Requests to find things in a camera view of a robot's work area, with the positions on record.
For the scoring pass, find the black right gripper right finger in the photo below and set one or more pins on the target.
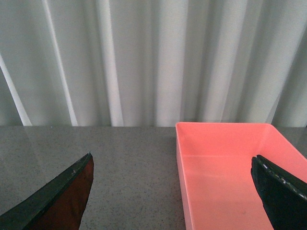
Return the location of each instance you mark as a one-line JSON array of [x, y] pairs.
[[283, 195]]

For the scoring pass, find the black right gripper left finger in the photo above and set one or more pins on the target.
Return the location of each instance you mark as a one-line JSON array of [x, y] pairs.
[[59, 205]]

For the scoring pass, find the pink plastic bin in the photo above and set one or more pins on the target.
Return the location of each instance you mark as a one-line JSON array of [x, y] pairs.
[[214, 165]]

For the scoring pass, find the white pleated curtain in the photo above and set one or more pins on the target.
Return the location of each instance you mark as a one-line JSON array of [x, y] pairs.
[[132, 63]]

